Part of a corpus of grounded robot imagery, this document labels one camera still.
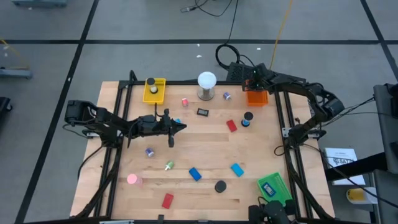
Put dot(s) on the purple USB wall charger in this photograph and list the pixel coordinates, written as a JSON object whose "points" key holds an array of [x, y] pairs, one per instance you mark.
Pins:
{"points": [[227, 96], [150, 152]]}

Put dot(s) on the black caster wheel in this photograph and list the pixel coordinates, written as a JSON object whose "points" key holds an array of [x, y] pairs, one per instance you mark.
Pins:
{"points": [[4, 104]]}

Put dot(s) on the white printed booklet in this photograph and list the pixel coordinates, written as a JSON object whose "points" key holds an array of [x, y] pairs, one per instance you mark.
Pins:
{"points": [[342, 155]]}

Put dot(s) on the small black digital display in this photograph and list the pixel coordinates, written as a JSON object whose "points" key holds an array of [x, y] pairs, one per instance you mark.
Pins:
{"points": [[202, 112]]}

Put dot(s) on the black table frame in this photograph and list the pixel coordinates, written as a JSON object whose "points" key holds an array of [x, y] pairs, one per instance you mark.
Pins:
{"points": [[233, 82]]}

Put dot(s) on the orange sand hourglass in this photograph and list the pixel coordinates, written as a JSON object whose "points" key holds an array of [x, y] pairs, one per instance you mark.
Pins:
{"points": [[220, 186]]}

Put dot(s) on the blue case with white label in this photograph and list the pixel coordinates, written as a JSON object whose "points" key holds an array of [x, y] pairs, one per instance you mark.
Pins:
{"points": [[268, 189]]}

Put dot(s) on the green USB wall charger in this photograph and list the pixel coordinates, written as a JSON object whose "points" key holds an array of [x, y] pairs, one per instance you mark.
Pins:
{"points": [[169, 165]]}

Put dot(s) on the yellow and white roll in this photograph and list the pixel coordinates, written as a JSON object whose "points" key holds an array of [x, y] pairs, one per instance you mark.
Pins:
{"points": [[357, 195]]}

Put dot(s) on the grey floor stand foot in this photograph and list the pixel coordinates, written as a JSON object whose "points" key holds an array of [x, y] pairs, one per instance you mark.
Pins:
{"points": [[40, 3], [15, 73]]}

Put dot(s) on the red rectangular case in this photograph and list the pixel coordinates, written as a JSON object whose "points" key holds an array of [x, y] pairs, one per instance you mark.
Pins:
{"points": [[167, 201], [231, 125]]}

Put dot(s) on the white bulb table lamp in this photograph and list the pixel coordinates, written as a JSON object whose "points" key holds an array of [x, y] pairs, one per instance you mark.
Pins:
{"points": [[206, 80]]}

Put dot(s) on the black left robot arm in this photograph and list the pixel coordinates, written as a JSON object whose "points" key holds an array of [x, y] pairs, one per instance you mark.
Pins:
{"points": [[102, 119]]}

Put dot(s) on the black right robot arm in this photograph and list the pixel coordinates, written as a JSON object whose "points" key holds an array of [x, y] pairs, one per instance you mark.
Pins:
{"points": [[295, 84]]}

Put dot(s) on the yellow plastic basket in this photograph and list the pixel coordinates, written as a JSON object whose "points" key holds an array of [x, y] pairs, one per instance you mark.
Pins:
{"points": [[160, 97]]}

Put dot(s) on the orange plastic basket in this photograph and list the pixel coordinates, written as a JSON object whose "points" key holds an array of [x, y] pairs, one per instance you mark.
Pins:
{"points": [[258, 99]]}

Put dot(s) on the grey metal cart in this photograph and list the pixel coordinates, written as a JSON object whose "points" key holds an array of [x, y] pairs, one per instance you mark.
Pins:
{"points": [[387, 133]]}

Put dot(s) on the black table edge clamp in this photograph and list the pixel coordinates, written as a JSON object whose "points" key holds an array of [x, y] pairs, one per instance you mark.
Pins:
{"points": [[160, 218]]}

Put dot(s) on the green plastic basket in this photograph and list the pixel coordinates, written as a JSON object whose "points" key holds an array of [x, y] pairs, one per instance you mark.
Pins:
{"points": [[280, 186]]}

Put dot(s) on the blue sand hourglass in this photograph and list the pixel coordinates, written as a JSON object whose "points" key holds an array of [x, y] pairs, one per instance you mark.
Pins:
{"points": [[248, 116]]}

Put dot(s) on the pink USB wall charger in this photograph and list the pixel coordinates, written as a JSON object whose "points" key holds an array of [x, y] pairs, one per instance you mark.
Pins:
{"points": [[185, 102]]}

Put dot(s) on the pink cap hourglass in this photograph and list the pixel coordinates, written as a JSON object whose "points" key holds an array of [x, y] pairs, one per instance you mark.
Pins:
{"points": [[132, 179]]}

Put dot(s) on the black flat bar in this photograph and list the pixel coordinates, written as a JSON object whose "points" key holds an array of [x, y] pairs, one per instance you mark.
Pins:
{"points": [[357, 166]]}

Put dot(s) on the dark blue rectangular case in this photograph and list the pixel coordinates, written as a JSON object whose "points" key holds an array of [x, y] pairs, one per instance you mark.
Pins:
{"points": [[195, 174]]}

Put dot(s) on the cyan rectangular case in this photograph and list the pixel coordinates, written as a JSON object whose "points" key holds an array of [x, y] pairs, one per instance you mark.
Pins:
{"points": [[237, 170]]}

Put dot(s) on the white sand hourglass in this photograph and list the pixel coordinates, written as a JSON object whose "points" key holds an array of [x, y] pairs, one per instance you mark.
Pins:
{"points": [[151, 81]]}

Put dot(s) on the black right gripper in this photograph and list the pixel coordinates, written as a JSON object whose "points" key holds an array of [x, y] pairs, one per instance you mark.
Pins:
{"points": [[258, 77]]}

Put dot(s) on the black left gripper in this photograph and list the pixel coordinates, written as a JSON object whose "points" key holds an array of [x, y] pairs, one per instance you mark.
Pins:
{"points": [[152, 126]]}

